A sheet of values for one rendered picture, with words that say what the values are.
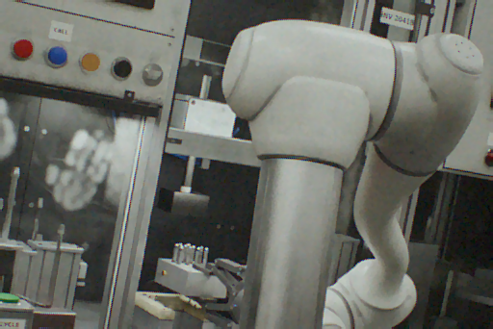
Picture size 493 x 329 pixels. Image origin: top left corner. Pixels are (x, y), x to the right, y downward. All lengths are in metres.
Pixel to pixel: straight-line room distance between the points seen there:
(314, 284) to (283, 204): 0.10
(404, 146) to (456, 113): 0.08
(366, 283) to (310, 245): 0.53
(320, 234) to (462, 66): 0.27
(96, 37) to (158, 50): 0.12
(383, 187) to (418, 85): 0.19
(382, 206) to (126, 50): 0.55
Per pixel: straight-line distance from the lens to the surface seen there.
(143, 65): 1.68
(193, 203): 1.98
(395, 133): 1.21
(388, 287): 1.65
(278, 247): 1.13
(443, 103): 1.20
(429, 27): 2.08
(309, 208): 1.14
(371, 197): 1.35
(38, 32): 1.60
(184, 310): 2.04
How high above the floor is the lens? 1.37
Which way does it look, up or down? 3 degrees down
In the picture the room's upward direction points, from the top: 11 degrees clockwise
